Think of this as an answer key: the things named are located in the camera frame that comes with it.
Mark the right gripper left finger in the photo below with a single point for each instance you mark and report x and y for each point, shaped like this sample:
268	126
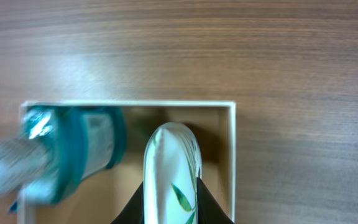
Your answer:
133	212

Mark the white cream tube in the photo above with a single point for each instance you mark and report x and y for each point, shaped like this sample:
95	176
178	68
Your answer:
172	164

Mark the blue mouthwash bottle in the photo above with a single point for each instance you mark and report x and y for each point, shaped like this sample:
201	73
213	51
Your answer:
60	146

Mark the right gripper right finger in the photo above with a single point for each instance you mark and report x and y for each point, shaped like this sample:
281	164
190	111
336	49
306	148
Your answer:
209	211

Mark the white cardboard box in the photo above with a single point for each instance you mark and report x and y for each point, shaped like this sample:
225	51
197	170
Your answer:
103	196

